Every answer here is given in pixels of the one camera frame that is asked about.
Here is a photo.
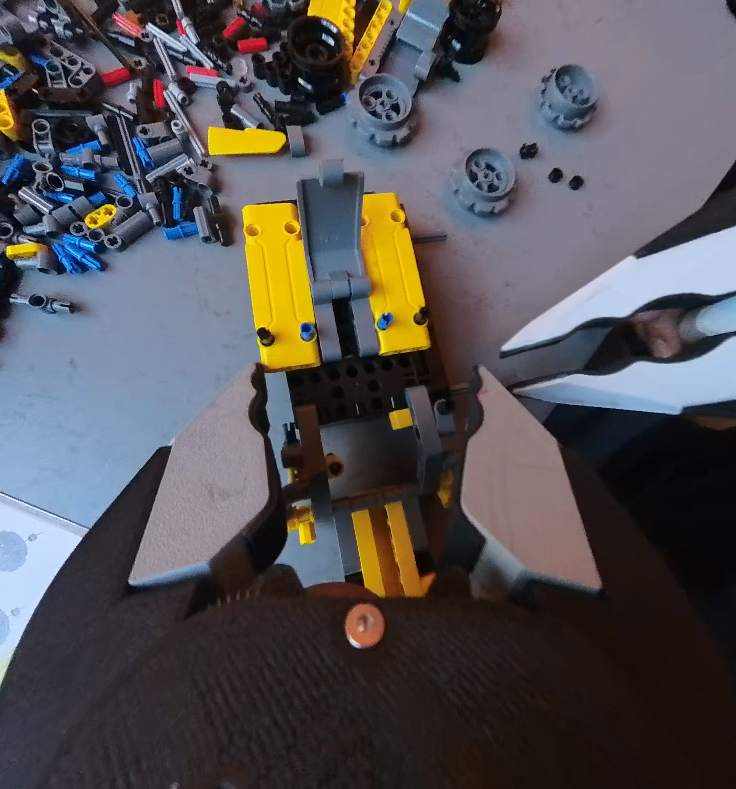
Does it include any yellow curved brick panel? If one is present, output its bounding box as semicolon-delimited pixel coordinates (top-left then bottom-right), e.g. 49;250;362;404
208;126;288;156

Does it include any brick instruction booklet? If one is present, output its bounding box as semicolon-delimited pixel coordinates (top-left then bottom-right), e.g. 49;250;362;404
0;481;90;700

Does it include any person's dark clothed lap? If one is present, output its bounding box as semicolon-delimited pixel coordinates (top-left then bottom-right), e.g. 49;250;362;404
543;414;736;741

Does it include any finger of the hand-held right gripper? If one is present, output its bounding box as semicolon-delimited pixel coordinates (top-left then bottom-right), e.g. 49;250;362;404
508;336;736;415
499;219;736;360

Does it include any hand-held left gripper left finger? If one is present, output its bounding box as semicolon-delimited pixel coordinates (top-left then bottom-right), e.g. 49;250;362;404
126;362;290;586

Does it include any yellow long brick beam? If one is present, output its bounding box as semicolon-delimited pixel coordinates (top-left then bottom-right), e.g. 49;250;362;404
350;0;395;80

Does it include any black brick tyre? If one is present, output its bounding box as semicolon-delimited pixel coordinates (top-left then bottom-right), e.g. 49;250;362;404
448;0;502;64
287;15;353;81

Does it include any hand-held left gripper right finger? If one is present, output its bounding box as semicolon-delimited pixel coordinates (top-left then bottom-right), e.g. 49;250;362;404
459;364;604;602

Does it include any yellow black brick vehicle model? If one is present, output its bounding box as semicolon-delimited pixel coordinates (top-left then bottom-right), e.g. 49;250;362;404
243;159;467;600

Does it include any grey toothed brick wheel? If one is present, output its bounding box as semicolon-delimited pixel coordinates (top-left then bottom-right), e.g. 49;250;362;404
451;148;518;218
351;74;419;148
539;63;602;130

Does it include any pile of small brick parts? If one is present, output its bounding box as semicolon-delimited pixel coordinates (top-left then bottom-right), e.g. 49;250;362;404
0;0;357;374

